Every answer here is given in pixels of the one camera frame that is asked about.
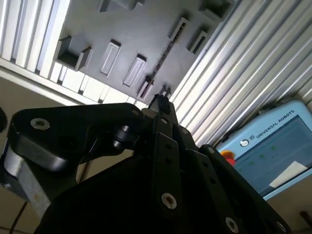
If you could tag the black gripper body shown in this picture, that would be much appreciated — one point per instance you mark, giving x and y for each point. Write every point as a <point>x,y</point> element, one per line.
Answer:
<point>109,207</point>

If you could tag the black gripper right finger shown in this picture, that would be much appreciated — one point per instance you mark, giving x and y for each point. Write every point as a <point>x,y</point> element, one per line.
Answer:
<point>219,185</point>

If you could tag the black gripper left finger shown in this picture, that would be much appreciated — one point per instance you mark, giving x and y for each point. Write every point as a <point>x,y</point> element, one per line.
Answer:
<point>73,131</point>

